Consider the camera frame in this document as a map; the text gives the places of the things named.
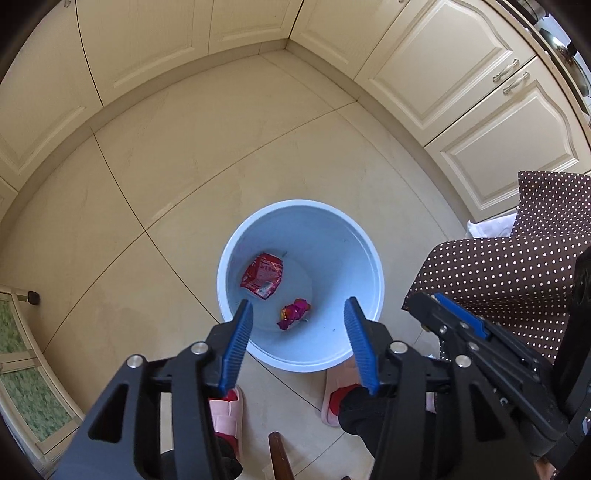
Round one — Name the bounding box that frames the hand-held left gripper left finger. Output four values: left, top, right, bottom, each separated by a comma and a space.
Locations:
53, 299, 254, 480

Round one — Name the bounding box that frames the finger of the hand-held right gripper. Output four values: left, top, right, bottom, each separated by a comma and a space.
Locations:
433, 294, 555, 370
406, 292, 571, 432

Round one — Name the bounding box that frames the cream cabinet door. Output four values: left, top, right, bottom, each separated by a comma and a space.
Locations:
208, 0, 301, 54
291, 0, 407, 70
424, 58, 591, 222
355, 0, 539, 134
76, 0, 213, 106
0, 0, 100, 178

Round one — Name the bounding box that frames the metal cabinet handle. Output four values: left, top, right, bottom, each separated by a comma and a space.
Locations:
502, 71, 532, 95
492, 59, 520, 84

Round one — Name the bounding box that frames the brown polka dot tablecloth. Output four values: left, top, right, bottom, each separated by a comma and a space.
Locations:
401, 171, 591, 367

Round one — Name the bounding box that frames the white cloth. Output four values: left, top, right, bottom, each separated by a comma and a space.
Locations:
465, 211, 522, 239

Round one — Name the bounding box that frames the person's right leg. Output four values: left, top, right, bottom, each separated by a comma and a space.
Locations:
338, 385, 402, 462

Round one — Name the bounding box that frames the red snack wrapper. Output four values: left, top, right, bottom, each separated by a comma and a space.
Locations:
240, 251, 284, 301

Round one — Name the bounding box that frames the pink slipper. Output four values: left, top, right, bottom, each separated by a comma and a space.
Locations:
208, 385, 245, 459
321, 359, 363, 428

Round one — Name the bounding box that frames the crumpled magenta wrapper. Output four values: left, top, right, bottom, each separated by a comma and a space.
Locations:
276, 298, 312, 330

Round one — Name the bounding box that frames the black gas stove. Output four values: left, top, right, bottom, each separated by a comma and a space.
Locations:
531, 0, 591, 114

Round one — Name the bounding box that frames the green frosted glass door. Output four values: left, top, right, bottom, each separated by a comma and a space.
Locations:
0, 284, 88, 464

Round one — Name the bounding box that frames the light blue plastic bin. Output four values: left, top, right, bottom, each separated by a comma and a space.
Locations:
217, 199, 385, 374

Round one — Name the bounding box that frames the dark wooden stick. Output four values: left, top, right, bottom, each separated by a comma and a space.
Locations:
269, 431, 293, 480

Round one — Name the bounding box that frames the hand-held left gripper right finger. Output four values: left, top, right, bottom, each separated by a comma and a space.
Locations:
342, 296, 541, 480

